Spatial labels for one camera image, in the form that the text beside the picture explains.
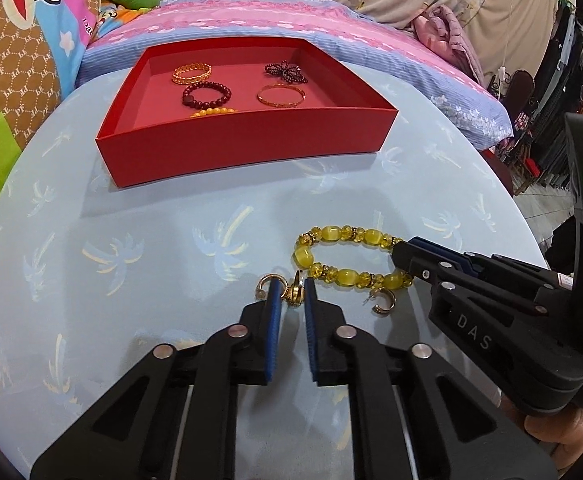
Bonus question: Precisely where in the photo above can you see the rack of hanging clothes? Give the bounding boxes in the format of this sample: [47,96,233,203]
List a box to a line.
[514,0,583,196]

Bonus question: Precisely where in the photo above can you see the gold leaf pattern bangle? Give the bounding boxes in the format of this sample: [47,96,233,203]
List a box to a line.
[172,62,213,85]

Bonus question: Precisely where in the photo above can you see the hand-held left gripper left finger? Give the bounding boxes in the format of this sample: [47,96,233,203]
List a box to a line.
[30,281,283,480]

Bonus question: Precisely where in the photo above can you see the red cardboard box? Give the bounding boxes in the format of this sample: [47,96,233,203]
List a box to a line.
[95,36,399,190]

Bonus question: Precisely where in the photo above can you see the dark red bead bracelet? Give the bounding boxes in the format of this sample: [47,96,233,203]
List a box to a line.
[182,82,234,109]

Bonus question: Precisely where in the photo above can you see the purple beaded butterfly ornament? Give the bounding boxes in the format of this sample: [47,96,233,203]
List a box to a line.
[264,59,308,84]

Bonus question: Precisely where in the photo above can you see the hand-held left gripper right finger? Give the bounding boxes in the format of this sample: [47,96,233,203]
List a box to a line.
[305,277,557,480]

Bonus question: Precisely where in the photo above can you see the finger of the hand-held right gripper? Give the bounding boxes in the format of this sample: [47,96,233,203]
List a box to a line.
[391,241,583,413]
[414,236,573,306]

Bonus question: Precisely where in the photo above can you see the yellow glass bead bracelet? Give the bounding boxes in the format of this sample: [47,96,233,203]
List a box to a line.
[291,225,415,292]

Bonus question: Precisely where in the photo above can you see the person's right hand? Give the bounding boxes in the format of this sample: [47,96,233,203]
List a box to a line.
[523,404,583,459]

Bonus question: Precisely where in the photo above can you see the colourful cartoon monkey blanket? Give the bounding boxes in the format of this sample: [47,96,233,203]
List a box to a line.
[0,0,103,273]

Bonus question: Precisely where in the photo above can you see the purple cloth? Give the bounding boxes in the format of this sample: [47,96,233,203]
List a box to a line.
[411,4,488,87]

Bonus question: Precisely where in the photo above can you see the gold ring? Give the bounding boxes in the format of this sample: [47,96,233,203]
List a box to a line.
[284,270,307,309]

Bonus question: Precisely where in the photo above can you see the gold hoop earring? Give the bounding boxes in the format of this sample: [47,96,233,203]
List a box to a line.
[363,288,397,317]
[256,273,289,302]

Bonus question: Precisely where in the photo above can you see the pink and blue striped blanket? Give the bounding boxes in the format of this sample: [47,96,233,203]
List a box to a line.
[76,0,515,152]

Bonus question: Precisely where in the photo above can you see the orange yellow bead bracelet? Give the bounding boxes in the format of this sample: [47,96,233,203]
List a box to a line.
[190,106,240,119]

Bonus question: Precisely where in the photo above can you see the thin gold bangle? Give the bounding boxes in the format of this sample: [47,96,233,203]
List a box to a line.
[257,83,306,109]

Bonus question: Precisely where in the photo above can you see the dark metal chair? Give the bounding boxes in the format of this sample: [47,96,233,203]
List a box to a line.
[490,69,537,111]

